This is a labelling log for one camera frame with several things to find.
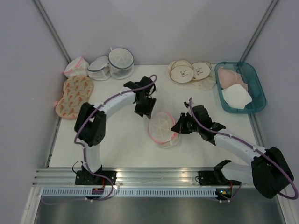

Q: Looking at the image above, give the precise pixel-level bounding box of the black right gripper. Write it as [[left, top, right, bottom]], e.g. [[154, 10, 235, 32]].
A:
[[171, 113, 201, 134]]

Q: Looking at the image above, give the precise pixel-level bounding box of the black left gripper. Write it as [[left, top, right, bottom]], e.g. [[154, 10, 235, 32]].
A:
[[134, 95, 156, 119]]

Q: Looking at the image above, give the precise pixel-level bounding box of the white pink-zip mesh laundry bag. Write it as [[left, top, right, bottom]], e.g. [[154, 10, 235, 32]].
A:
[[148, 111, 180, 148]]

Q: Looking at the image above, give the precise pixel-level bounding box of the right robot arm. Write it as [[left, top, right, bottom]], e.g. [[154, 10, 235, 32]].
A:
[[171, 105, 299, 200]]

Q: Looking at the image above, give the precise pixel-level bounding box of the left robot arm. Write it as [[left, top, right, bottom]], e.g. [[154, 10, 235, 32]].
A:
[[74, 74, 157, 185]]

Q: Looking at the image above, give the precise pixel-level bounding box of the beige round laundry bag front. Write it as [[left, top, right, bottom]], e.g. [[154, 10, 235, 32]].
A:
[[165, 59, 194, 84]]

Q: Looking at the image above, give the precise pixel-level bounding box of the beige round laundry bag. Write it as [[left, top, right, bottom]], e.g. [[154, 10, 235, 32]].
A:
[[191, 62, 216, 90], [165, 59, 194, 84]]

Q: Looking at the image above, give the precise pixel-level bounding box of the white blue-trim tall laundry bag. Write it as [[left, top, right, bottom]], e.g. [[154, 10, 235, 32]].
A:
[[108, 48, 135, 80]]

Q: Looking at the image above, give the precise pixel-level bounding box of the beige round laundry bag rear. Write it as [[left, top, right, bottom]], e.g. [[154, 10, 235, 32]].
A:
[[191, 62, 216, 90]]

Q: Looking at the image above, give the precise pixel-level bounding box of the white blue-trim flat laundry bag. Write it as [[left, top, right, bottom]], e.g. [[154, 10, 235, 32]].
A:
[[87, 56, 111, 81]]

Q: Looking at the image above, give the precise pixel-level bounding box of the white bra in basket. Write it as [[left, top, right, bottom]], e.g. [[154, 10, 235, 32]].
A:
[[222, 84, 252, 109]]

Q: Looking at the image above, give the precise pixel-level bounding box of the pink bra in basket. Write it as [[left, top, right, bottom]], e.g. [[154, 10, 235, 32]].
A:
[[218, 67, 248, 90]]

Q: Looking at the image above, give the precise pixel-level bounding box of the floral beige bra pouch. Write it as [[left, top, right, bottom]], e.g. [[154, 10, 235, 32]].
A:
[[55, 75, 93, 119]]

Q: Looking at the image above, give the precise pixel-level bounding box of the white pink-trim corner laundry bag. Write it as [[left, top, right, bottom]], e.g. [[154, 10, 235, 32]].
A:
[[63, 56, 89, 78]]

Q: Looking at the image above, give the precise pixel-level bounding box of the teal plastic basket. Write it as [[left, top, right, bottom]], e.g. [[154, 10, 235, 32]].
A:
[[214, 62, 266, 114]]

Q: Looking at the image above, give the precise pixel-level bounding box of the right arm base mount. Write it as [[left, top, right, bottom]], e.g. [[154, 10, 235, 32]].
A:
[[195, 170, 241, 187]]

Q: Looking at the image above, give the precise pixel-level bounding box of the white slotted cable duct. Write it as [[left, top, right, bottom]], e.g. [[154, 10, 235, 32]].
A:
[[42, 187, 216, 197]]

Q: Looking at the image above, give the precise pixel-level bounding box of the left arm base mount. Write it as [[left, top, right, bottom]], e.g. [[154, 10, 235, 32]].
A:
[[75, 170, 117, 186]]

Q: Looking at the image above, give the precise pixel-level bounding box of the aluminium mounting rail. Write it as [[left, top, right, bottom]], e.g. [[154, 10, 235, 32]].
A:
[[32, 167, 260, 186]]

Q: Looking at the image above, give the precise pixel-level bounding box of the left aluminium frame post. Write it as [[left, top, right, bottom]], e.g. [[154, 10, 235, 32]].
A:
[[31, 0, 71, 63]]

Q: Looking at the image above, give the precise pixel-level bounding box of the aluminium frame post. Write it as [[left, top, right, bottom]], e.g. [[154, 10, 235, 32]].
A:
[[239, 0, 280, 62], [31, 0, 71, 63]]

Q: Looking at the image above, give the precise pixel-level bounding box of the right aluminium frame post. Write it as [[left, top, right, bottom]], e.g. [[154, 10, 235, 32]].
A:
[[239, 0, 280, 62]]

